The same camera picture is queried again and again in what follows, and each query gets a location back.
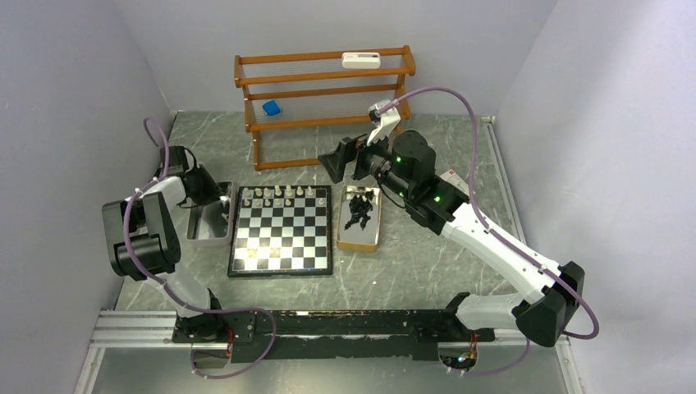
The wooden two-tier shelf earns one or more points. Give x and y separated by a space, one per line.
313 89

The gold metal tin tray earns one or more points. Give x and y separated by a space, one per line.
355 239

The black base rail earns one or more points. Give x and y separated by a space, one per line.
306 335

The black white chess board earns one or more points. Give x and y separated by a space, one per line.
294 240

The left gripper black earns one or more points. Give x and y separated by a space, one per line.
212 191

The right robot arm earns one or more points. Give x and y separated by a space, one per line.
546 293

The pink metal tin tray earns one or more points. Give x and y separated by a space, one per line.
213 225

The white box on shelf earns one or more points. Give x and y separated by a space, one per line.
361 61

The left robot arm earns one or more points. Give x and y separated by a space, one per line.
143 244

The aluminium frame rail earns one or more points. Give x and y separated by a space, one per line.
132 352

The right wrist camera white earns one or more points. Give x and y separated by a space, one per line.
385 117

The small red white card box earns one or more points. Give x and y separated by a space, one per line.
453 178

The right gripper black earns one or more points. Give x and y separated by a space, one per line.
348 149

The black chess pieces pile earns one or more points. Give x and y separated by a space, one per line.
360 206

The blue block on shelf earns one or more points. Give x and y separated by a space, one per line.
271 108

